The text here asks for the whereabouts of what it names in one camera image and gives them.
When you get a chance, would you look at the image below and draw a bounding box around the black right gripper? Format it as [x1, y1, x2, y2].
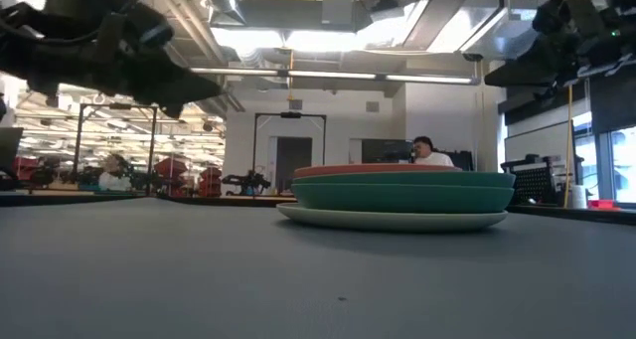
[483, 0, 636, 88]

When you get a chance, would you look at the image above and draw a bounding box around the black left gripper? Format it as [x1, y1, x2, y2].
[0, 0, 224, 120]

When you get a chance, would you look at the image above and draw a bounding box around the teal plastic plate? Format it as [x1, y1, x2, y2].
[290, 182, 516, 215]

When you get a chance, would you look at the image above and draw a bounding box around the terracotta red plastic plate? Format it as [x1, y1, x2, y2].
[292, 162, 462, 179]

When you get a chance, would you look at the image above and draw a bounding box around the white whiteboard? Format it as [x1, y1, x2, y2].
[503, 121, 573, 164]

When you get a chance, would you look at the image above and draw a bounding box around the red equipment cover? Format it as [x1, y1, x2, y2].
[198, 166, 224, 198]
[153, 157, 190, 197]

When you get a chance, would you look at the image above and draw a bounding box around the person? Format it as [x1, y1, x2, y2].
[410, 135, 456, 168]
[96, 153, 134, 193]

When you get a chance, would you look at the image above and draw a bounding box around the black desk equipment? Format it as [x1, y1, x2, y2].
[446, 149, 474, 172]

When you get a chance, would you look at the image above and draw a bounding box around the black pegboard cart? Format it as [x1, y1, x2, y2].
[500, 153, 573, 207]

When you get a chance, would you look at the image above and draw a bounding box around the white paper roll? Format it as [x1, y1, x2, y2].
[570, 184, 589, 210]

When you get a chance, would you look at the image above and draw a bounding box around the ceiling strip light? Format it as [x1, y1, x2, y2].
[188, 66, 474, 85]

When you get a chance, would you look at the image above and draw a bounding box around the red plastic box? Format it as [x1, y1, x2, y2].
[587, 198, 623, 212]

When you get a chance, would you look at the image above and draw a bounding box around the black desk monitor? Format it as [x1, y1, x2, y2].
[361, 138, 414, 165]

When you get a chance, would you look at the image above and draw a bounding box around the dark monitor screen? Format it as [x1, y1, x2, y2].
[0, 126, 25, 172]

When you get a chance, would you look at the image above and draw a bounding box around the pale green plastic plate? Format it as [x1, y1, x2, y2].
[275, 202, 510, 233]

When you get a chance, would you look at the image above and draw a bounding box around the yellow hanging cable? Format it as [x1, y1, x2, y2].
[562, 84, 574, 210]

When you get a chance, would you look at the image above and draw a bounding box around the black metal frame rig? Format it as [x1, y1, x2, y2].
[72, 102, 158, 197]
[251, 111, 328, 197]

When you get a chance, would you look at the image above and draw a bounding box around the large metal ceiling duct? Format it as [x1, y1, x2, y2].
[201, 0, 508, 52]

